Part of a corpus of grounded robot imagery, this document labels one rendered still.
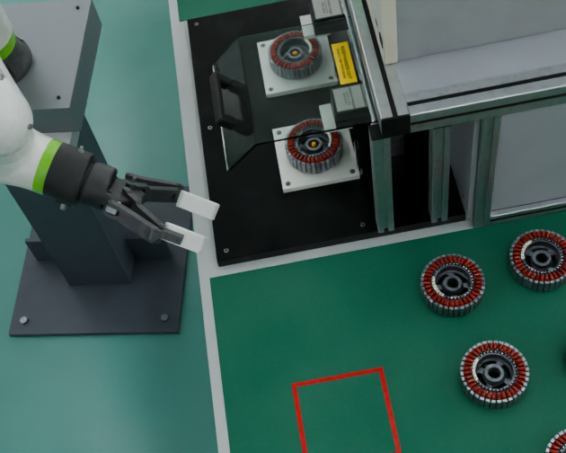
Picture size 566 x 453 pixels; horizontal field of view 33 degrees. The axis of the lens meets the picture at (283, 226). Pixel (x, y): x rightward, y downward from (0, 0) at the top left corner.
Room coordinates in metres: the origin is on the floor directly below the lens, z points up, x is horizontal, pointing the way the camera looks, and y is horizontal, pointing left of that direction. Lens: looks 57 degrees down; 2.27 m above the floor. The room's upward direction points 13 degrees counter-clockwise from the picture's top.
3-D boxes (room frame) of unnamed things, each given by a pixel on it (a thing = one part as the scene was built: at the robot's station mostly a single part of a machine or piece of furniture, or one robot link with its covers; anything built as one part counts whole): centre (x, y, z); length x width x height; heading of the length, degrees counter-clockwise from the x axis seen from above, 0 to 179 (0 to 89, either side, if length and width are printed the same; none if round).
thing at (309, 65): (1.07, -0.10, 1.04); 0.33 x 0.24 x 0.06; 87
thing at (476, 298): (0.78, -0.27, 0.77); 0.11 x 0.11 x 0.04
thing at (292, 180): (1.13, -0.09, 0.78); 0.15 x 0.15 x 0.01; 87
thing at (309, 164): (1.13, -0.09, 0.80); 0.11 x 0.11 x 0.04
